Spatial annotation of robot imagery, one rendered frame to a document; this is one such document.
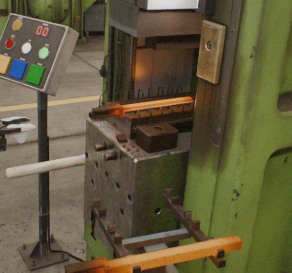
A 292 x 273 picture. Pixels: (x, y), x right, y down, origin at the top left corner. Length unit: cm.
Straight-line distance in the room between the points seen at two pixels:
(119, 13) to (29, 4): 494
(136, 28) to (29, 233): 156
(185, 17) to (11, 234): 163
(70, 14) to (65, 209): 412
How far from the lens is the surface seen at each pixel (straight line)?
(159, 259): 115
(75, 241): 275
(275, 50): 140
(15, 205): 307
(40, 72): 204
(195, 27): 172
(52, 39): 207
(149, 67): 197
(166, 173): 167
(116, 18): 171
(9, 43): 221
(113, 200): 178
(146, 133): 161
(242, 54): 142
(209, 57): 149
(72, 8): 671
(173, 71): 204
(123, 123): 174
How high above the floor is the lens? 162
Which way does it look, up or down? 23 degrees down
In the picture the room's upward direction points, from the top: 4 degrees clockwise
